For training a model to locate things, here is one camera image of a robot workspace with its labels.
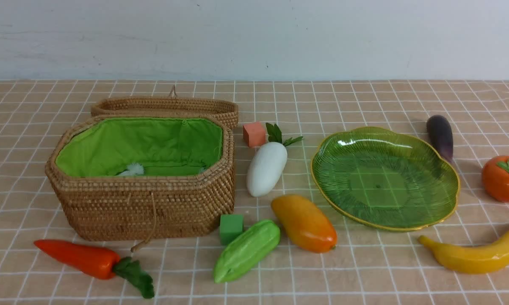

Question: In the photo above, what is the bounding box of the green foam cube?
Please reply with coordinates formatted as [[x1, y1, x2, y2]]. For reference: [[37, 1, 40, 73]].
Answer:
[[219, 214, 243, 245]]

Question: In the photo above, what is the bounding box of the orange yellow toy mango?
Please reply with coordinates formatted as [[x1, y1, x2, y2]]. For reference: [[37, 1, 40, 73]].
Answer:
[[271, 194, 337, 253]]

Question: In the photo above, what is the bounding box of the green toy cucumber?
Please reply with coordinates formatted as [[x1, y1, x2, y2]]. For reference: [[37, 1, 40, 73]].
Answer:
[[213, 219, 280, 283]]

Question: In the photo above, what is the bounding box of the white toy radish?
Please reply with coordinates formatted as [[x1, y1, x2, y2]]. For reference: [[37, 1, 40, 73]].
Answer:
[[246, 123, 304, 197]]

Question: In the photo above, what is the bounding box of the green leaf-shaped glass plate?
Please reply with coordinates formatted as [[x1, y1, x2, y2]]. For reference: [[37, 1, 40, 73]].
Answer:
[[310, 127, 461, 232]]

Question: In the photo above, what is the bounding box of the purple toy eggplant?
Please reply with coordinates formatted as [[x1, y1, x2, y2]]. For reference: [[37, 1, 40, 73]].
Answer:
[[426, 114, 454, 164]]

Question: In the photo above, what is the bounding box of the woven wicker basket green lining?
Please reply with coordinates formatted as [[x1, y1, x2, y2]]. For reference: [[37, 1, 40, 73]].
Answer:
[[45, 114, 235, 242]]

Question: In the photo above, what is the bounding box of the orange toy persimmon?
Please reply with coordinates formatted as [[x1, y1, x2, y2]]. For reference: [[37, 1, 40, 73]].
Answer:
[[481, 155, 509, 202]]

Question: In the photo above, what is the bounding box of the yellow toy banana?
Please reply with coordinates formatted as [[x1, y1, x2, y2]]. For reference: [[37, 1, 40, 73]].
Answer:
[[418, 230, 509, 274]]

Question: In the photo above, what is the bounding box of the orange foam cube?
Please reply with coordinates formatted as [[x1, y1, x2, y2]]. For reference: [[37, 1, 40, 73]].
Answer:
[[243, 121, 266, 147]]

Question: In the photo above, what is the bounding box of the woven wicker basket lid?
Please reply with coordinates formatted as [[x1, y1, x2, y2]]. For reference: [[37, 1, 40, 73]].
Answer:
[[90, 86, 239, 129]]

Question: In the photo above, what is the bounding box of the orange toy carrot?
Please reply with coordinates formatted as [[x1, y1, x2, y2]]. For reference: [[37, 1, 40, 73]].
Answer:
[[33, 239, 155, 299]]

